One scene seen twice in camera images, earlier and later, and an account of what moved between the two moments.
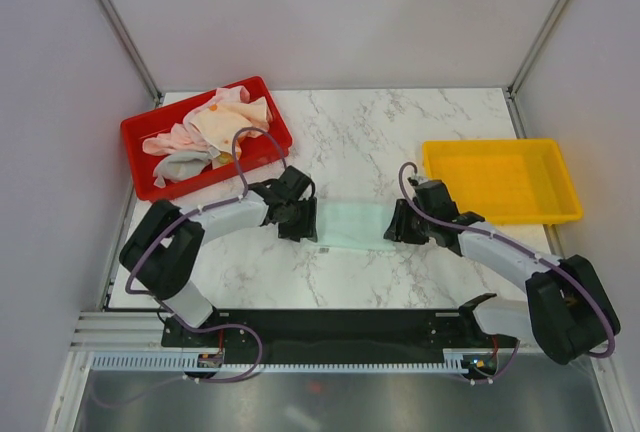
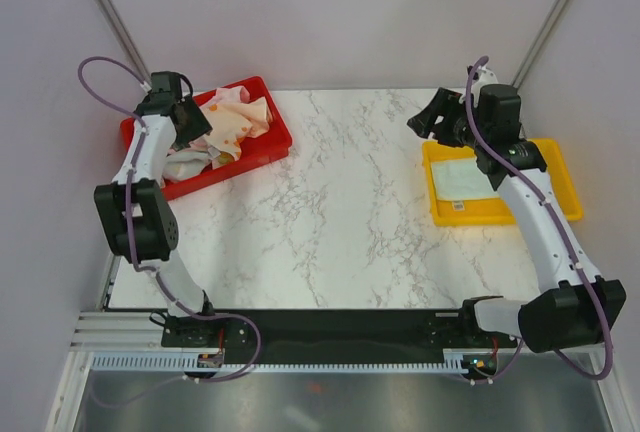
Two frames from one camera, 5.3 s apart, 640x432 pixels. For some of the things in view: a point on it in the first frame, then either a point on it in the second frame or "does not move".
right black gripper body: [428, 223] → [464, 135]
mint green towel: [355, 225] → [457, 180]
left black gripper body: [292, 213] → [197, 124]
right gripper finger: [402, 225] → [443, 116]
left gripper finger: [305, 226] → [190, 122]
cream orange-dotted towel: [219, 122] does not move
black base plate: [331, 331] does not move
